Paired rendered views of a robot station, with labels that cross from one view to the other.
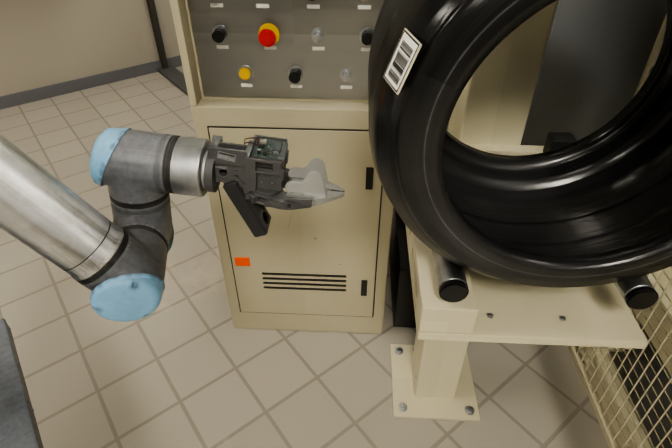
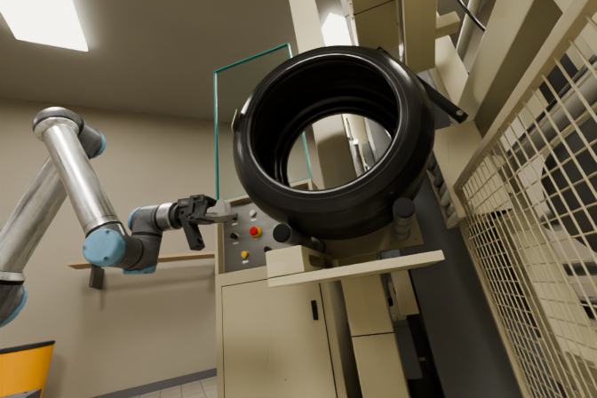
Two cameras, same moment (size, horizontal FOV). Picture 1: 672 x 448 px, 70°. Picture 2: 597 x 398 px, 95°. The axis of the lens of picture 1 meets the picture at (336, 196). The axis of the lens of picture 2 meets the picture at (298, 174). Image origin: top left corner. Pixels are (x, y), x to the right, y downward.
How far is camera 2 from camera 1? 0.79 m
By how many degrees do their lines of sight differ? 61
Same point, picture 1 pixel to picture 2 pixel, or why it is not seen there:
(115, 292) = (97, 234)
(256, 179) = (193, 207)
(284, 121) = (261, 274)
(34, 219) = (86, 196)
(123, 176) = (139, 216)
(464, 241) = (272, 186)
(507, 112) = not seen: hidden behind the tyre
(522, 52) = (344, 176)
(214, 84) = (230, 264)
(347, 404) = not seen: outside the picture
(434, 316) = (274, 258)
